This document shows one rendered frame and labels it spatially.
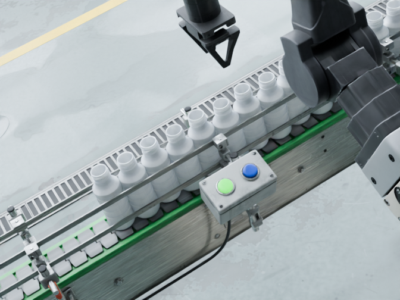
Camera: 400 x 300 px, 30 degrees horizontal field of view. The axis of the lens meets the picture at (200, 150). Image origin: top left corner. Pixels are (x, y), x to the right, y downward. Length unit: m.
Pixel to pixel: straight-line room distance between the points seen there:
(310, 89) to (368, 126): 0.09
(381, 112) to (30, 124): 3.03
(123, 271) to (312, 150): 0.52
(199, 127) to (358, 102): 0.74
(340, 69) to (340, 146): 0.93
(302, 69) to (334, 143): 0.89
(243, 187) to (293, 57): 0.61
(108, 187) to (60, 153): 1.98
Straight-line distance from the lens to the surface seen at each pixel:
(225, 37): 1.26
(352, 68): 0.91
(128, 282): 1.71
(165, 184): 1.62
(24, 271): 1.68
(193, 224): 1.69
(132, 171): 1.56
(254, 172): 1.50
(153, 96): 3.63
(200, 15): 1.26
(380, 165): 0.89
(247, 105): 1.63
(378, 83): 0.90
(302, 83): 0.94
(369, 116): 0.88
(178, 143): 1.58
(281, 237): 2.83
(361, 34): 0.94
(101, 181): 1.55
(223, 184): 1.49
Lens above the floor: 2.17
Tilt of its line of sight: 42 degrees down
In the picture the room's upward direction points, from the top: 19 degrees counter-clockwise
